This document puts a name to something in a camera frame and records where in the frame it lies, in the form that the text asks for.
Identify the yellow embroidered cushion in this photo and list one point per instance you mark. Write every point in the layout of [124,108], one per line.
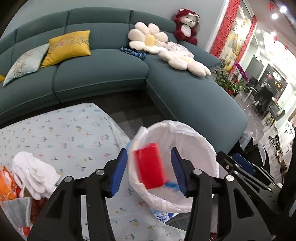
[63,47]

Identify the potted green plant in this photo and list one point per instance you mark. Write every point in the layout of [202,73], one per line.
[231,85]

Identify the blue knotted rope toy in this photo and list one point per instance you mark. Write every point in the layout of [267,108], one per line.
[139,54]

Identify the floral light blue tablecloth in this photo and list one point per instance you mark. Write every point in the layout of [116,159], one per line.
[77,141]

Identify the red rectangular box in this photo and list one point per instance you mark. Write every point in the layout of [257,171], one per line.
[149,165]

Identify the white cloth gloves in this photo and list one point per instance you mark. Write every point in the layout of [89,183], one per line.
[34,175]

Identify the orange plastic bag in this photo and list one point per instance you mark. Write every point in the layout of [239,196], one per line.
[7,185]

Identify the red white plastic bag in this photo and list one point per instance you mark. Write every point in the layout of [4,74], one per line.
[21,208]

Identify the teal sectional sofa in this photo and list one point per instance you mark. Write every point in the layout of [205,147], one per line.
[196,101]

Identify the light blue floral cushion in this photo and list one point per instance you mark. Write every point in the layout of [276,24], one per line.
[27,63]

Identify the upright white flower pillow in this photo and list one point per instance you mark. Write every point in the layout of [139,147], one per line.
[147,38]

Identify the pink patterned blanket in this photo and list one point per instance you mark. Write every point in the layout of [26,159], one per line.
[171,46]

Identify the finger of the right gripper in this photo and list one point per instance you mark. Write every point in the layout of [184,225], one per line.
[245,165]

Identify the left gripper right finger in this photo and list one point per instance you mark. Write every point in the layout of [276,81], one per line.
[238,217]

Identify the trash bin with white liner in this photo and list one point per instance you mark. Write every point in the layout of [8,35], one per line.
[191,146]

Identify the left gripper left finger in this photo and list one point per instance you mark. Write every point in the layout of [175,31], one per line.
[60,218]

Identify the flat white flower pillow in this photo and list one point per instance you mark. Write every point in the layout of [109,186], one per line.
[182,62]

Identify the red white plush bear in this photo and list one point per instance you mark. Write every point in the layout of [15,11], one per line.
[186,21]

